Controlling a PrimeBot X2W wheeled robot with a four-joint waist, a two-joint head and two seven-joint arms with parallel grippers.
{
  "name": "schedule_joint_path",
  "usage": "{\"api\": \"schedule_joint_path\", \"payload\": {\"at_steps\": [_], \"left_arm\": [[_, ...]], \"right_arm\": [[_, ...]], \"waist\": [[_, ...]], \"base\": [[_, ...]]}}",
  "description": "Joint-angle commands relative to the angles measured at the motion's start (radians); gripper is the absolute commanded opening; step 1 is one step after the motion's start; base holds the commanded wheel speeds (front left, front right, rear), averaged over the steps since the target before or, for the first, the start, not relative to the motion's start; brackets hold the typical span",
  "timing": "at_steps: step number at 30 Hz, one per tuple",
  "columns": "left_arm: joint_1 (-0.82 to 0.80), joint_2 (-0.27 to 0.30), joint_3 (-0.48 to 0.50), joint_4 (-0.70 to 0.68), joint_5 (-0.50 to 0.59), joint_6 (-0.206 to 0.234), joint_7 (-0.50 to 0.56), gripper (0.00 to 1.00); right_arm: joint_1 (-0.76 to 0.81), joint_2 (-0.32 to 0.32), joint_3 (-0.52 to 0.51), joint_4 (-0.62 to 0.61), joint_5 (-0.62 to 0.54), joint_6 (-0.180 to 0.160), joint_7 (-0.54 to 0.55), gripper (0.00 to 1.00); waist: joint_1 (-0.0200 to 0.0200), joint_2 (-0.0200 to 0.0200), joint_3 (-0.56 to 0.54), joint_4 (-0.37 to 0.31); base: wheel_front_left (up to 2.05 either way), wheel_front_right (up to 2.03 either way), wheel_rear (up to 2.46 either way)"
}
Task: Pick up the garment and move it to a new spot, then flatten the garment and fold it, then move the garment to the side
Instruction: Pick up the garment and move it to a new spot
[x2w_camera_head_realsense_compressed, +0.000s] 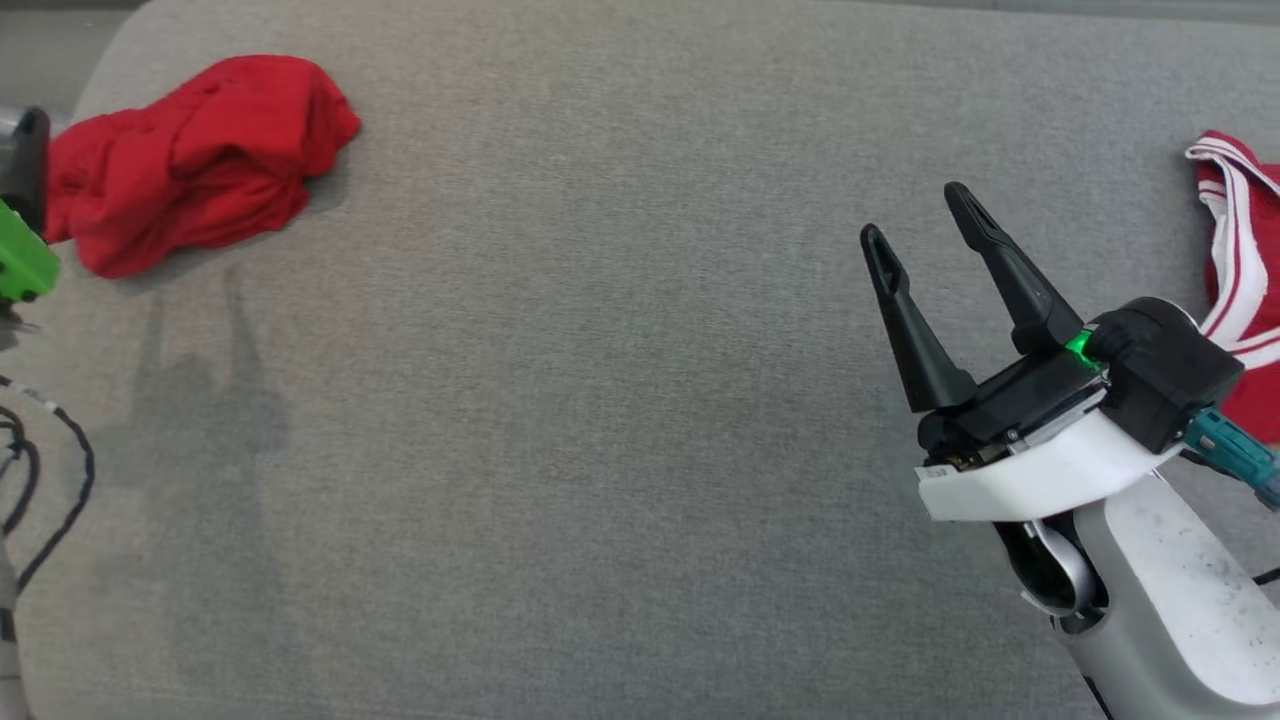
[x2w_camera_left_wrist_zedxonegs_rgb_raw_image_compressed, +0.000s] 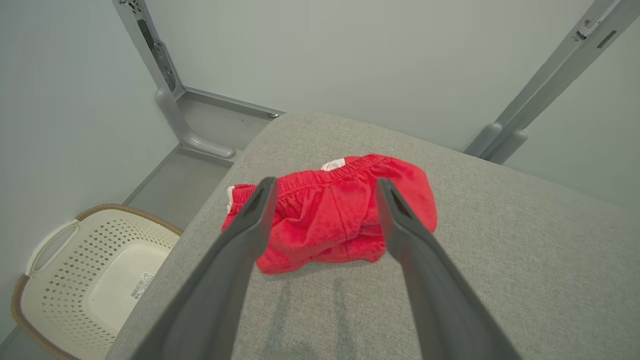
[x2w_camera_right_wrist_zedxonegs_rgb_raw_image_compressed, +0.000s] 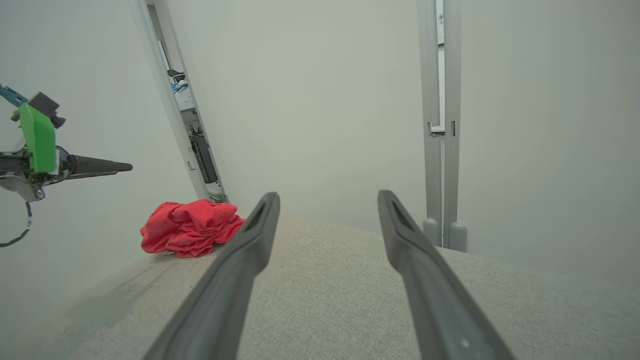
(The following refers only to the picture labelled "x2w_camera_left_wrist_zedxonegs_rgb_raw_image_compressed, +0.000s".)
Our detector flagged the cream perforated laundry basket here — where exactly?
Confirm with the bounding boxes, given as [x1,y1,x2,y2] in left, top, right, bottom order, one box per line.
[11,203,183,360]

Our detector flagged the white barcode sticker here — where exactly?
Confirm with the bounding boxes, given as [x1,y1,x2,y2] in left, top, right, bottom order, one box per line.
[129,272,156,301]

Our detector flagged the grey double partition post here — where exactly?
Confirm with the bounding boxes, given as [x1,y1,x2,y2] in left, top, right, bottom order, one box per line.
[464,0,640,165]

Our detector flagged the red shorts with white stripe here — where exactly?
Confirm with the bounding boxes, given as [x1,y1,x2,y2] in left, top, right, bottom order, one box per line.
[221,153,439,275]

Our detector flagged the grey slotted corner post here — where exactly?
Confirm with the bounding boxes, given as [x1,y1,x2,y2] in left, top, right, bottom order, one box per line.
[112,0,237,160]

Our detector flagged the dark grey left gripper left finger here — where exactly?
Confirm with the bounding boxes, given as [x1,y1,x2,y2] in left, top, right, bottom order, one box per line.
[129,176,280,360]

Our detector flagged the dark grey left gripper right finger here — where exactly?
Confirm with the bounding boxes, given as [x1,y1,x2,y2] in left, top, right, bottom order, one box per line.
[375,177,522,360]

